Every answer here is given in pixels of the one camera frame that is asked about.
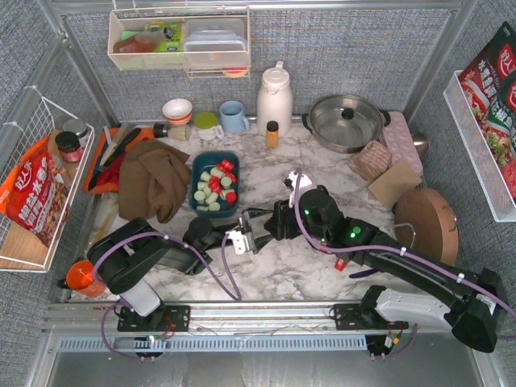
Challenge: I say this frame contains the pink egg tray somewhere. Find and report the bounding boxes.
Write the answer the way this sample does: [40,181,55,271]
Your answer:
[380,111,423,176]

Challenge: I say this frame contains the white mesh basket right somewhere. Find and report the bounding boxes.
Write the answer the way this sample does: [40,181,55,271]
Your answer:
[443,70,515,223]

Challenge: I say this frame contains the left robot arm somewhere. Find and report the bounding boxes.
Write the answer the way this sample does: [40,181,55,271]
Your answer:
[86,208,273,323]

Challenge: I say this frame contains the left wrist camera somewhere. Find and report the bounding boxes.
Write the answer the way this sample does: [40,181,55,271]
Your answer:
[226,215,256,255]

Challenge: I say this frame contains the red coffee capsule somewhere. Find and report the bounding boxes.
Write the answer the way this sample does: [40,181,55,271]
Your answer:
[208,176,222,194]

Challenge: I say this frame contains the orange spice bottle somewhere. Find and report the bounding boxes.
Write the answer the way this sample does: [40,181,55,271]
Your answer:
[265,121,279,148]

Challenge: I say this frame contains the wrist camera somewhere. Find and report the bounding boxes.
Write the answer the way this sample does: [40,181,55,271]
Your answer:
[226,215,256,255]
[283,171,316,202]

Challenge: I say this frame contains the cream wall shelf basket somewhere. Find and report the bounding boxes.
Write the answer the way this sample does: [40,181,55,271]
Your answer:
[107,6,251,78]

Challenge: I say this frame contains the orange mug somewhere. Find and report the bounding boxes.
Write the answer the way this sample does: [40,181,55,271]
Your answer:
[57,260,106,297]

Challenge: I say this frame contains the teal storage basket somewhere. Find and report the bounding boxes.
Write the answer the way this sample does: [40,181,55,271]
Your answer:
[189,151,240,218]

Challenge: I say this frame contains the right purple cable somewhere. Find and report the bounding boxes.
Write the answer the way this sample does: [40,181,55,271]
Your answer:
[293,169,516,360]

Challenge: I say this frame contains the white wire basket left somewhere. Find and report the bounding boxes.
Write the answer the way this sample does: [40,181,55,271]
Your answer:
[1,85,96,273]

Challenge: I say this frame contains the silver lidded jar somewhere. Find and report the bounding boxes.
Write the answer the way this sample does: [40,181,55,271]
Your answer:
[63,119,89,148]

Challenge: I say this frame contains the red snack bag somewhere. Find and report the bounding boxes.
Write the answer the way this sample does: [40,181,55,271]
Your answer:
[1,135,69,248]

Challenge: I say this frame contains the clear plastic containers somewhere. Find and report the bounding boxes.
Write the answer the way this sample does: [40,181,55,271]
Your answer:
[182,18,248,69]

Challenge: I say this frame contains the brown cloth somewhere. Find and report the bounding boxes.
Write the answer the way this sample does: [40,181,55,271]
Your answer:
[119,139,191,223]

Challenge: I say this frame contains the purple spoon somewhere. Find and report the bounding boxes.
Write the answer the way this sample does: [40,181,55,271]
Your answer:
[349,268,377,279]

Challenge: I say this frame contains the steel pot with lid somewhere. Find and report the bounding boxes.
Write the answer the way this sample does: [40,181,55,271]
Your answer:
[302,94,391,154]

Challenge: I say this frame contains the white orange bowl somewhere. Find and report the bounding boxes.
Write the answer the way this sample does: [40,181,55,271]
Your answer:
[162,98,193,126]

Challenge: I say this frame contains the round wooden board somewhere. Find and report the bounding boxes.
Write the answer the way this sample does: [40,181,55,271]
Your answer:
[394,188,459,265]

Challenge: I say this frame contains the brown paper square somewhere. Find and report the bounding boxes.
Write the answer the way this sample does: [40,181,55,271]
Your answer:
[368,160,422,210]

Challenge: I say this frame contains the striped pink cloth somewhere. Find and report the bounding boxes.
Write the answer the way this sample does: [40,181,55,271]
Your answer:
[349,141,392,182]

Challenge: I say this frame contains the white thermos jug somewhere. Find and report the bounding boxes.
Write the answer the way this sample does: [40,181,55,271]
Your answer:
[256,60,293,137]

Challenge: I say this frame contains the orange tray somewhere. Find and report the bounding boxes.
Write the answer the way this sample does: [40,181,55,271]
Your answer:
[82,123,134,194]

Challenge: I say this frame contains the green capsule in basket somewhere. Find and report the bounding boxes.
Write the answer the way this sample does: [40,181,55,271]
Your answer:
[200,172,212,182]

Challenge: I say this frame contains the green lid cup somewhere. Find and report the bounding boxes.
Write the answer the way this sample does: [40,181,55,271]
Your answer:
[194,111,224,141]

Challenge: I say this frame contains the green packaged bottle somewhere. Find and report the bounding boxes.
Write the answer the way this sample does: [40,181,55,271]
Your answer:
[145,21,185,52]

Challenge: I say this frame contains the silver ladle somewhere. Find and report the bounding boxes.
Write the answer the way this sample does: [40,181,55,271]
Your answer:
[411,133,430,157]

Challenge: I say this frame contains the red capsule in basket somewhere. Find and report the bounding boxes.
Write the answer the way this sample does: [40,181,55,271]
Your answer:
[226,191,238,203]

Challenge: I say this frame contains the white handled knife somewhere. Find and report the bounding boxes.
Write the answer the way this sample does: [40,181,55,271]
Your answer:
[100,123,127,166]

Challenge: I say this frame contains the red cloth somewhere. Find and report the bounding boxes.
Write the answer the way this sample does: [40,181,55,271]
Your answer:
[95,166,120,192]

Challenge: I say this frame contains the blue mug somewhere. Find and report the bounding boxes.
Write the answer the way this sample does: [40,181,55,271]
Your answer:
[219,100,250,134]

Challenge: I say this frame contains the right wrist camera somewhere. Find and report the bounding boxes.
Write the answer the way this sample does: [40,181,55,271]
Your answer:
[283,171,316,202]

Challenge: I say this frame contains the pepper grinder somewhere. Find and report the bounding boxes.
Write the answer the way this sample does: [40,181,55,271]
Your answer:
[152,123,191,141]

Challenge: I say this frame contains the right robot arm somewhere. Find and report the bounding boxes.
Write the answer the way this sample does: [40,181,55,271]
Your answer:
[264,185,515,353]

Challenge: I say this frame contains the red capsule right middle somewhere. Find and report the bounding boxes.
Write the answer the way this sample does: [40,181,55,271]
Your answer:
[335,260,347,271]

